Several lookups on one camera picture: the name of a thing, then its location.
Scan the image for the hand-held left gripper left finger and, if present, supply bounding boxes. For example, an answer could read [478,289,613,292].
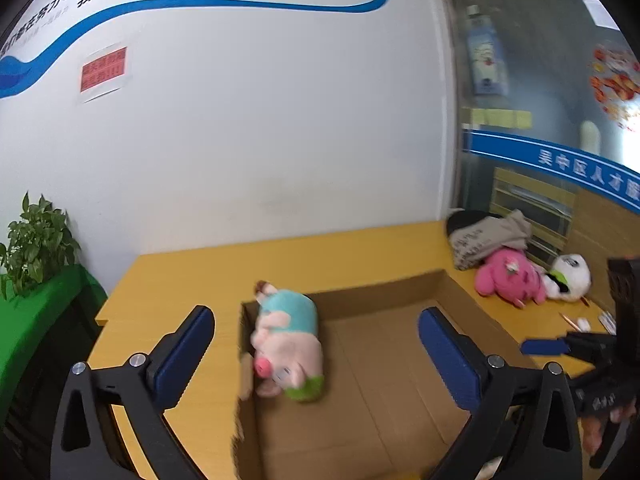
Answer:
[48,305,216,480]

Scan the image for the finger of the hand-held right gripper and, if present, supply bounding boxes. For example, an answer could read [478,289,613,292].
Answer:
[520,332,617,362]

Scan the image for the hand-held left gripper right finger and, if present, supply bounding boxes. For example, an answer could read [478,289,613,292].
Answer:
[419,307,585,480]

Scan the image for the cardboard box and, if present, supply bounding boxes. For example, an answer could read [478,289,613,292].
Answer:
[232,269,551,480]

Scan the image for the pig plush toy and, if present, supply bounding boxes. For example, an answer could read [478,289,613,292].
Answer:
[250,282,326,403]

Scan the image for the yellow wooden desktop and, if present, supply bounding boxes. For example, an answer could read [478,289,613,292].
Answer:
[95,220,640,480]

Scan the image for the person's right hand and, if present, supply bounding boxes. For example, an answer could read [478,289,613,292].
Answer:
[580,397,640,456]

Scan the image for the panda plush toy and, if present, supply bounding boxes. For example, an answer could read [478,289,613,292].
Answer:
[542,253,593,306]

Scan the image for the pink plush toy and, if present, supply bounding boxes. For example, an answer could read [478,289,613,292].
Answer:
[474,247,548,308]

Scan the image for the grey printed cloth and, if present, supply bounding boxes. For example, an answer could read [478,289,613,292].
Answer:
[449,210,533,271]

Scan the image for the black cloth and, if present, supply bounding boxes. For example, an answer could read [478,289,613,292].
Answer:
[446,210,496,236]

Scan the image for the wooden slatted chair back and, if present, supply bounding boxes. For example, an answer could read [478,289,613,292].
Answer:
[492,167,576,261]

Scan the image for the white cylinder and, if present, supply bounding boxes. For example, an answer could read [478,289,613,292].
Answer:
[580,120,600,153]

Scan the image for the blue lettered glass strip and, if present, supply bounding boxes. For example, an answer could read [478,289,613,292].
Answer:
[462,127,640,201]

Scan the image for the green potted plant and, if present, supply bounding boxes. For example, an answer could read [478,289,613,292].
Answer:
[0,191,82,301]

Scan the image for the red paper window decoration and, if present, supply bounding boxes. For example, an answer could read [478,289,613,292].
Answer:
[587,42,640,133]

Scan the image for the yellow sticky notes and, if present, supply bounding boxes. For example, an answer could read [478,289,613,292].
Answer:
[462,107,533,128]

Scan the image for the blue bottle poster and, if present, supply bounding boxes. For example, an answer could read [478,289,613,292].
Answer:
[465,5,510,96]

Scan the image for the white paper sheet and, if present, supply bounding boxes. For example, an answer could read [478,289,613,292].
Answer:
[582,0,621,31]

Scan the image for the red wall sign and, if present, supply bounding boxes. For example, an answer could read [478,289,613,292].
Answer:
[79,42,132,105]

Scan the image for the blue wave wall decal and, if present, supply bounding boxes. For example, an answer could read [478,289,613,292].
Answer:
[0,0,388,101]

